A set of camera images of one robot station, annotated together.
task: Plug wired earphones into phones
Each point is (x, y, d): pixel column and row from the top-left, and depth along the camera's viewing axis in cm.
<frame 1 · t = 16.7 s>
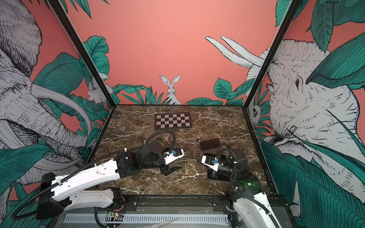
left hand: (179, 158, 68), fingers open
right hand: (199, 158, 68), fingers closed
chessboard brown and pink: (172, 120, 109), point 3 cm above the table
far black smartphone blue edge: (210, 144, 100), on the table

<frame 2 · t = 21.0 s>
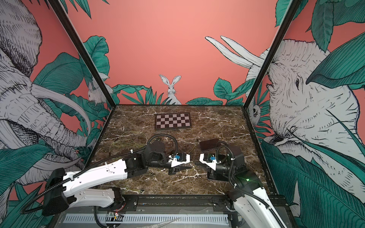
left hand: (190, 161, 64), fingers open
right hand: (196, 160, 67), fingers closed
the named things where they were.

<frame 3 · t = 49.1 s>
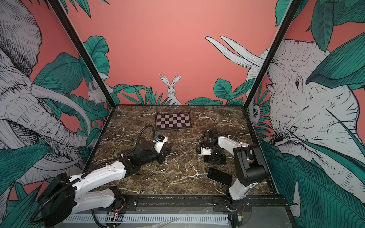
left hand: (171, 148, 80), fingers closed
right hand: (213, 152, 93), fingers open
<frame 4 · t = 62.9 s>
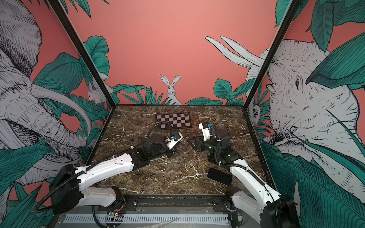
left hand: (179, 139, 76), fingers closed
right hand: (189, 137, 75), fingers open
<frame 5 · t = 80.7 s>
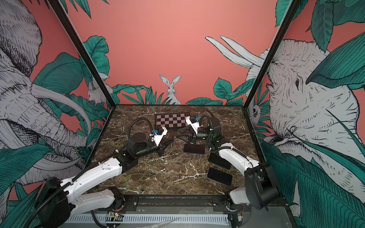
left hand: (173, 138, 73), fingers closed
right hand: (178, 134, 72), fingers open
